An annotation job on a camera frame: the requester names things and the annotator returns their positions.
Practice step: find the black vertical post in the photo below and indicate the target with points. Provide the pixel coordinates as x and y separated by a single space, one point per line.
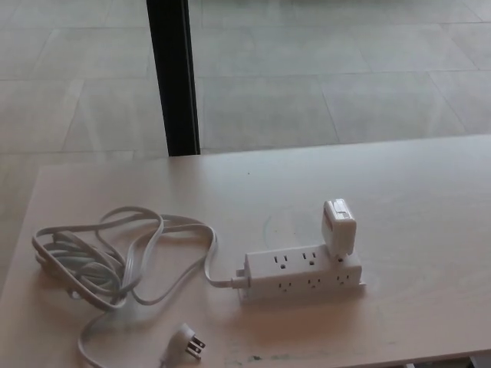
172 76

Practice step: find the white power strip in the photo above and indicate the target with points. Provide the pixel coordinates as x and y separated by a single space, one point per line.
295 274

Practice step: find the white charger plug adapter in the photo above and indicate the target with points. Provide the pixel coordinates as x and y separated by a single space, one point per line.
339 230

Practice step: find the white angled three-prong plug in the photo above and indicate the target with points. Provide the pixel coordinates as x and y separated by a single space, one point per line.
188 343

